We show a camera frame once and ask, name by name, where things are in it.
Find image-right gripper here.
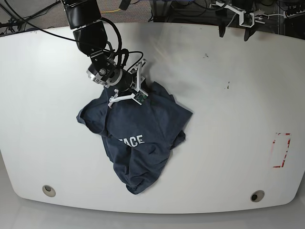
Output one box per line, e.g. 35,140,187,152
218,8,265,41

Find right table cable grommet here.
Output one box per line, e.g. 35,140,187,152
250,190,265,203

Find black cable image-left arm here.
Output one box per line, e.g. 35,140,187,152
16,14,122,52

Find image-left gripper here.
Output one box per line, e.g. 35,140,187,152
87,59,147,108

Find left table cable grommet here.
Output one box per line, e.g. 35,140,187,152
42,185,56,198

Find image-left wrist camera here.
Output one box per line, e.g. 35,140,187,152
133,91,148,105

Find red tape rectangle marking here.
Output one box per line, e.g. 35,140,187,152
270,133,292,168

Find table cable grommet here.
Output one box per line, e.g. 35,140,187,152
250,190,265,203
42,185,56,198

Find dark blue T-shirt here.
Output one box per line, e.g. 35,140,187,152
77,82,192,195

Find black tripod stand legs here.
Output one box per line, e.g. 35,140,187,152
0,0,61,28

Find white power strip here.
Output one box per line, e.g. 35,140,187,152
284,8,305,19

